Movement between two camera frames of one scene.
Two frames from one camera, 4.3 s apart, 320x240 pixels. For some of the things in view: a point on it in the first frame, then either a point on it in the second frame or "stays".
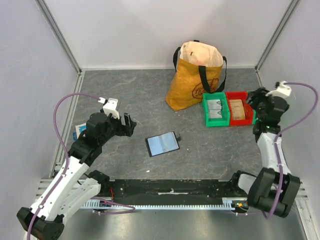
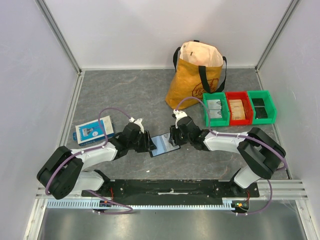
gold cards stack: x=237 y=109 stays
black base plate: x=173 y=191 stays
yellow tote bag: x=199 y=68 stays
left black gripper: x=126 y=130 → x=148 y=144
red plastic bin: x=240 y=112 stays
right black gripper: x=260 y=100 → x=175 y=136
